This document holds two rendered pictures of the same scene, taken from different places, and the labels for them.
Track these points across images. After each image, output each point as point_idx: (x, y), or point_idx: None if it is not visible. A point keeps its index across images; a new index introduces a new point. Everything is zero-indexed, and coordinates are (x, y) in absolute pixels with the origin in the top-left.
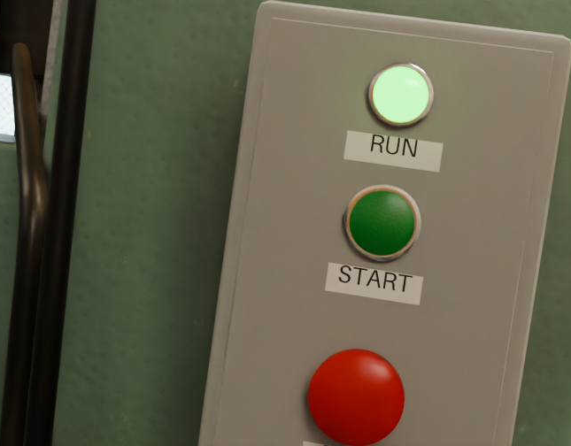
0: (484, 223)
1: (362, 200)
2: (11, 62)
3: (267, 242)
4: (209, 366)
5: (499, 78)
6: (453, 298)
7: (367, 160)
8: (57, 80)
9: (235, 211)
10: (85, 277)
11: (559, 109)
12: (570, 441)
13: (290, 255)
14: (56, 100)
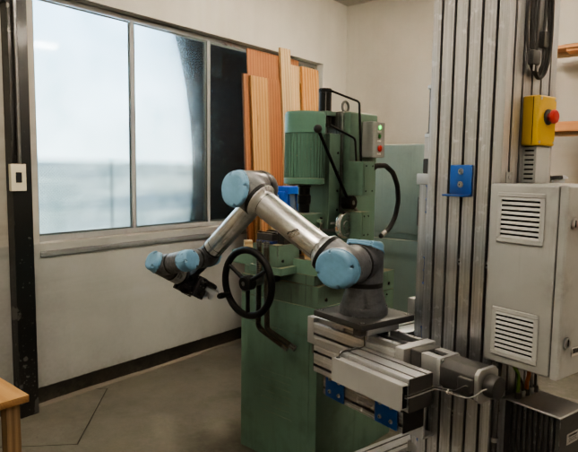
0: (383, 135)
1: (379, 134)
2: (332, 126)
3: (375, 138)
4: (372, 148)
5: (383, 126)
6: (382, 141)
7: (378, 132)
8: (350, 127)
9: (373, 136)
10: (353, 144)
11: (384, 127)
12: None
13: (375, 139)
14: (350, 129)
